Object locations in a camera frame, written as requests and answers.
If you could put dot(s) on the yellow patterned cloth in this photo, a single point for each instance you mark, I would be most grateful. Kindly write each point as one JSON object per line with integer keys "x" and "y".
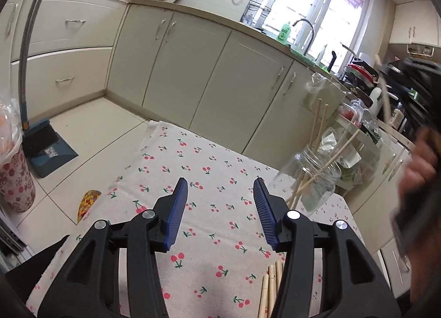
{"x": 88, "y": 204}

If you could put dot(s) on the cream side base cabinet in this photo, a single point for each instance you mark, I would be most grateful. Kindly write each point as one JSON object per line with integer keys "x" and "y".
{"x": 375, "y": 207}

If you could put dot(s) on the cream narrow cabinet door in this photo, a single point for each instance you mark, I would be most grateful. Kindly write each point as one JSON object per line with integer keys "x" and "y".
{"x": 10, "y": 28}

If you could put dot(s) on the blue dustpan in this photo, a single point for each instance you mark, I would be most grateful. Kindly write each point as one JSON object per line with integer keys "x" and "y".
{"x": 51, "y": 159}

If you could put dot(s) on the stacked pots with red lid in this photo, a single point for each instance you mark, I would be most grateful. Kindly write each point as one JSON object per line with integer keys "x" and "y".
{"x": 360, "y": 75}

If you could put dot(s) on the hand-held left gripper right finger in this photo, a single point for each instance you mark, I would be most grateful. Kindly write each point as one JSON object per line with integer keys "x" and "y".
{"x": 264, "y": 214}

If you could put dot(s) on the cream cabinet drawer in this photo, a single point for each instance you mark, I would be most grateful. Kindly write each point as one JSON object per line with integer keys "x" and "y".
{"x": 62, "y": 97}
{"x": 75, "y": 11}

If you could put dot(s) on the broom with long pole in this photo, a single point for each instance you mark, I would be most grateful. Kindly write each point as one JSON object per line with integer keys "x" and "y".
{"x": 26, "y": 63}

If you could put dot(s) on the cream base cabinet door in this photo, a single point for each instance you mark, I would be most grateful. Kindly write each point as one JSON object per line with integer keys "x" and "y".
{"x": 286, "y": 125}
{"x": 186, "y": 73}
{"x": 241, "y": 97}
{"x": 137, "y": 56}

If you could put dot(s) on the cream wall cabinet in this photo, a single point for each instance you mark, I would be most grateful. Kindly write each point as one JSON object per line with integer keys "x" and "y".
{"x": 413, "y": 23}

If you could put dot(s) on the chrome sink faucet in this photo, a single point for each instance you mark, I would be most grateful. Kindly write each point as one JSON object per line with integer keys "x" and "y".
{"x": 308, "y": 28}

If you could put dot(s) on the person's right forearm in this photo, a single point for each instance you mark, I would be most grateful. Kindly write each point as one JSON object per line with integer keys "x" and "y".
{"x": 427, "y": 287}

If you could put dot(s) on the person's right hand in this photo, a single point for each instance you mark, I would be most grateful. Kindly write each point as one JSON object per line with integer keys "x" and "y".
{"x": 418, "y": 166}

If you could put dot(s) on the green dish soap bottle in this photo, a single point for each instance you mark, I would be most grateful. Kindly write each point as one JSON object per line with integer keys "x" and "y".
{"x": 284, "y": 32}

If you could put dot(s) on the clear plastic trash bag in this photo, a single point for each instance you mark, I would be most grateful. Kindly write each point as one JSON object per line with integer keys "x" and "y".
{"x": 8, "y": 125}

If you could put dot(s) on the black bent stand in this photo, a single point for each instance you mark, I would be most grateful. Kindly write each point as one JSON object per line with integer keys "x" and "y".
{"x": 333, "y": 61}

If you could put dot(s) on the floral trash can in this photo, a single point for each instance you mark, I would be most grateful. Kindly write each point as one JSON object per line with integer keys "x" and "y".
{"x": 15, "y": 187}

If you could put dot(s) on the beige kitchen countertop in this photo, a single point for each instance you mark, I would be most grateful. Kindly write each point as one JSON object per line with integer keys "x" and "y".
{"x": 206, "y": 11}

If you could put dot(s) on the white slim bottle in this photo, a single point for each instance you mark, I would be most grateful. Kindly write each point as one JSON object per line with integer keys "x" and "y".
{"x": 322, "y": 54}

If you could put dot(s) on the white jug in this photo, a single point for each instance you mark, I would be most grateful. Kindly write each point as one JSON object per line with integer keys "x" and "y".
{"x": 375, "y": 104}

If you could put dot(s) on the cherry print tablecloth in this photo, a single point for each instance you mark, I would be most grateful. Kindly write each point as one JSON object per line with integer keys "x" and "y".
{"x": 206, "y": 152}

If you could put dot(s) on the clear glass jar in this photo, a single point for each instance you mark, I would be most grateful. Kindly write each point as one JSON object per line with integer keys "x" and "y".
{"x": 320, "y": 183}

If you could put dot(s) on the dark cloth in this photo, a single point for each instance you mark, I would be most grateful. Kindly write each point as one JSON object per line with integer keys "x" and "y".
{"x": 38, "y": 269}

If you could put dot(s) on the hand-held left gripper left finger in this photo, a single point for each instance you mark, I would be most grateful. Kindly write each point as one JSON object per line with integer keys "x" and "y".
{"x": 175, "y": 214}

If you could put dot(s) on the green dish cloth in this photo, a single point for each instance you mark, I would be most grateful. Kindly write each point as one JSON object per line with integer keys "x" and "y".
{"x": 303, "y": 56}

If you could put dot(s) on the bag of red tomatoes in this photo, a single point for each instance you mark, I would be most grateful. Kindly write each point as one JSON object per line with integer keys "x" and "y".
{"x": 348, "y": 113}

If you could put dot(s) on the hanging clear plastic bag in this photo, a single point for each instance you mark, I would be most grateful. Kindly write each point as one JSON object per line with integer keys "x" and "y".
{"x": 320, "y": 89}

